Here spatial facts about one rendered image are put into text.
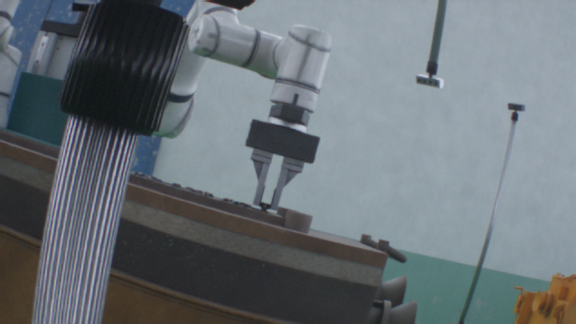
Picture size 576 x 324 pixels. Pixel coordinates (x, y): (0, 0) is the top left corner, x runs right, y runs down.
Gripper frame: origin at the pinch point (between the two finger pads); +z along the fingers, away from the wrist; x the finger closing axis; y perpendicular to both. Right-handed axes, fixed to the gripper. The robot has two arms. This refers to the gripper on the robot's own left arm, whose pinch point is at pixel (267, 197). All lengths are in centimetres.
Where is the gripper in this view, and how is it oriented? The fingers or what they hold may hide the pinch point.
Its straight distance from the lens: 167.3
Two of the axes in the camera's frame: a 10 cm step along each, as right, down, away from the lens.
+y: -0.4, 0.3, 10.0
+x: -9.6, -2.6, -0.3
